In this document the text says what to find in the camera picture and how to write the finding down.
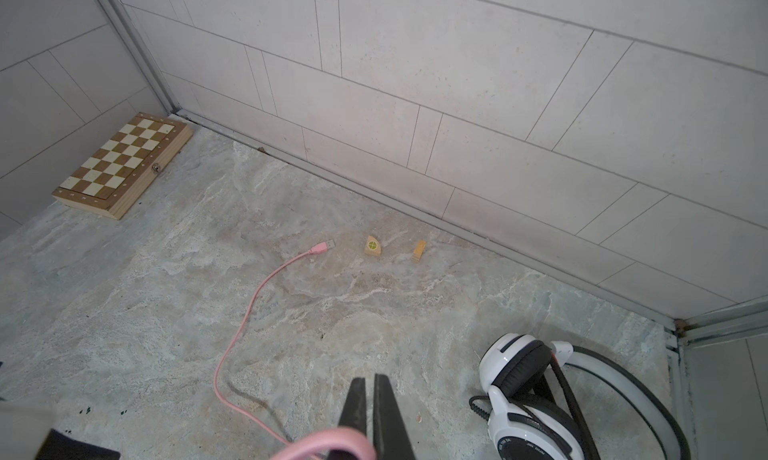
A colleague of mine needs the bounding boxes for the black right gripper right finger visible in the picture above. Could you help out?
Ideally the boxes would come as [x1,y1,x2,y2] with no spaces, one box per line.
[373,374,416,460]

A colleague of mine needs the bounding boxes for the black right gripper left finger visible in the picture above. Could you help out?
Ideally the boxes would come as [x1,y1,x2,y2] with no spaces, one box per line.
[327,377,368,460]

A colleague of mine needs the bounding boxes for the pink headphone cable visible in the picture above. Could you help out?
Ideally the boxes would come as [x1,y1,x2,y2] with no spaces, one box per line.
[213,239,378,460]

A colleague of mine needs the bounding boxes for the white black headphones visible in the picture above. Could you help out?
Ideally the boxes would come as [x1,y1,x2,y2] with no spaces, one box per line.
[469,333,691,459]

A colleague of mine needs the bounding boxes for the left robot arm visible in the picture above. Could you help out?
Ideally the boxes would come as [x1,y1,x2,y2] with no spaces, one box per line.
[1,399,121,460]

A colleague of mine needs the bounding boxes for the wooden block green sticker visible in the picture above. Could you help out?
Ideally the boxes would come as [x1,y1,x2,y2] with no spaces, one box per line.
[364,235,382,256]

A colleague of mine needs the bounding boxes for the wooden block red letter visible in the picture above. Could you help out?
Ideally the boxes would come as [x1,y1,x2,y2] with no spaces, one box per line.
[412,240,427,262]

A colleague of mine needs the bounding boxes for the wooden folded chess board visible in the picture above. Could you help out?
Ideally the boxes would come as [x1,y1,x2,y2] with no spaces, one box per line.
[52,112,193,220]

